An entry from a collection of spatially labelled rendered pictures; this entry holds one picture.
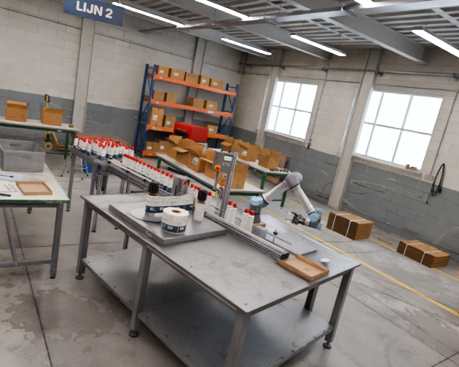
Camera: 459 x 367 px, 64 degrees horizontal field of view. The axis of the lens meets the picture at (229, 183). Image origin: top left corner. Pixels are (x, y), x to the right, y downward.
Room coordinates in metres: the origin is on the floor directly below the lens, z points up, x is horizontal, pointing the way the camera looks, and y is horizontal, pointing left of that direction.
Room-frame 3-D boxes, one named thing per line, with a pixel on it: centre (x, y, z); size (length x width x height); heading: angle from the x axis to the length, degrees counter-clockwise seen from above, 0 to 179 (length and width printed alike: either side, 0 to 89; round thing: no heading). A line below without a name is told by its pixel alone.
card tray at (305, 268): (2.58, -0.67, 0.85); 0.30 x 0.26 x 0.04; 48
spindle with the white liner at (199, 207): (2.99, 0.20, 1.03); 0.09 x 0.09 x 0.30
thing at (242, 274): (3.09, 0.05, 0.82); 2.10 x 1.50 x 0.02; 48
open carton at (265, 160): (7.62, -0.68, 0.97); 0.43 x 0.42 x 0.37; 124
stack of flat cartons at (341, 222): (6.68, -2.37, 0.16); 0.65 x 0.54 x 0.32; 41
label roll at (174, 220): (2.73, 0.36, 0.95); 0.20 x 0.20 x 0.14
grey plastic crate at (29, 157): (3.91, 2.34, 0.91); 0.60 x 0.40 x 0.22; 40
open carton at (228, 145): (8.58, 0.12, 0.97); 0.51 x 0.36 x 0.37; 130
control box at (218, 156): (3.38, 0.10, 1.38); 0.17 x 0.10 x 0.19; 103
